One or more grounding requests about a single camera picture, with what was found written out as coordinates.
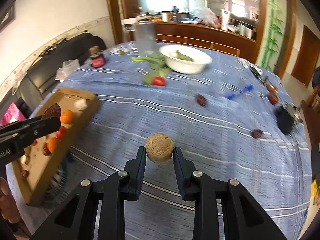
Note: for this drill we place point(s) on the white plate with pattern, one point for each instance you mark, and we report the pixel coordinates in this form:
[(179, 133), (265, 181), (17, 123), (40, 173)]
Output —
[(123, 49)]

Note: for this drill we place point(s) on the black leather sofa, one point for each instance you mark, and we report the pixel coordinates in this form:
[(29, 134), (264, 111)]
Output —
[(40, 78)]

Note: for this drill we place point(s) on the person left hand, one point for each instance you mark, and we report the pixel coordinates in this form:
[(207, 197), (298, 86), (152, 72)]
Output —
[(8, 205)]

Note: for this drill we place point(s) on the small red tomato near greens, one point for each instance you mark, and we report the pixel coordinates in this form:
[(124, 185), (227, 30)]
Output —
[(158, 81)]

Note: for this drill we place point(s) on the white cylinder chunk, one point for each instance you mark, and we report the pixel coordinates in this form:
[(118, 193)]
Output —
[(159, 147)]

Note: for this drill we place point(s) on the red jujube table edge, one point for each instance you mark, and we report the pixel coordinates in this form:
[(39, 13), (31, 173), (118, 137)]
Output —
[(273, 99)]

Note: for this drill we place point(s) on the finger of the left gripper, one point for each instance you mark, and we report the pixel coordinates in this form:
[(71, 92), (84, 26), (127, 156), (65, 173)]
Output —
[(26, 131)]

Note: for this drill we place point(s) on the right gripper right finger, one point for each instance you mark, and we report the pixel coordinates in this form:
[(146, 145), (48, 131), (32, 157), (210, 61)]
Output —
[(221, 206)]

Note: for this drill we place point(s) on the white bowl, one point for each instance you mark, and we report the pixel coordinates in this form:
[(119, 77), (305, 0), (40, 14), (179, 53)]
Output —
[(185, 59)]

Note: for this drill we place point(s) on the dark jacket on railing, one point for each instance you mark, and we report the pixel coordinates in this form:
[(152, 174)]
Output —
[(316, 77)]

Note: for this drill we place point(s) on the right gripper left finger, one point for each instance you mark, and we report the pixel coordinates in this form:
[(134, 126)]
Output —
[(96, 209)]

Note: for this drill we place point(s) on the small red jujube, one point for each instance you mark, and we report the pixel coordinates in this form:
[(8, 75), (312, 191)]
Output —
[(52, 111)]

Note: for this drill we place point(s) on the green leafy vegetable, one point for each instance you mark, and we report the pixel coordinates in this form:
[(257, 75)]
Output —
[(157, 65)]

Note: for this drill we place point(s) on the brown cardboard box tray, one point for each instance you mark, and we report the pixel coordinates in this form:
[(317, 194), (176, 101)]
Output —
[(34, 171)]

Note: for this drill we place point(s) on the brown wooden door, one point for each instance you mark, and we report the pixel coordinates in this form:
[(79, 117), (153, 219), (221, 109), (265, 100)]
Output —
[(307, 57)]

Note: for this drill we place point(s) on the dark purple plum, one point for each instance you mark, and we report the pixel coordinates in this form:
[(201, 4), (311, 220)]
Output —
[(24, 173)]

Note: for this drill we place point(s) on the beige cork chunk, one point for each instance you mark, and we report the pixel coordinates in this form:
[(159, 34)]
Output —
[(80, 104)]

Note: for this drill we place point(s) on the small dark jujube right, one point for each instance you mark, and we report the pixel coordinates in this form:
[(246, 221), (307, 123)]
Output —
[(257, 134)]

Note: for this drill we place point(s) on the blue plaid tablecloth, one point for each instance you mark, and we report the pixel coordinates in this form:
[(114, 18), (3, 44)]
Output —
[(275, 169)]

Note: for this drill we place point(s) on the clear plastic bag on sofa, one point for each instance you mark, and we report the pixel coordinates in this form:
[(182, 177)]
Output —
[(66, 70)]

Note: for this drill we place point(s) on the black box on table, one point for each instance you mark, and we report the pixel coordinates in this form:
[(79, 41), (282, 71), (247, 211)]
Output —
[(288, 117)]

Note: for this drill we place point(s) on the blue pen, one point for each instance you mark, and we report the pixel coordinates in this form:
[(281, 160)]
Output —
[(246, 89)]

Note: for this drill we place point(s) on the large red jujube far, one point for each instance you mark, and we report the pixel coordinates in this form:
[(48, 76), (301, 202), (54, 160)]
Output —
[(201, 100)]

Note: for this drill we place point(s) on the clear glass pitcher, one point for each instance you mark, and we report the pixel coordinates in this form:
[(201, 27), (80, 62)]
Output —
[(144, 37)]

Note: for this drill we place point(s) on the pink label black jar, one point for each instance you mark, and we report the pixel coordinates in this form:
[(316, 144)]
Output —
[(96, 58)]

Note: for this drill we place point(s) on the red gift bag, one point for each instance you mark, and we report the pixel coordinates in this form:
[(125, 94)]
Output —
[(12, 114)]

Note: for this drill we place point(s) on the orange mandarin large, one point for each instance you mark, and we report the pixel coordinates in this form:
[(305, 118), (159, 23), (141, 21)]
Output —
[(52, 143)]

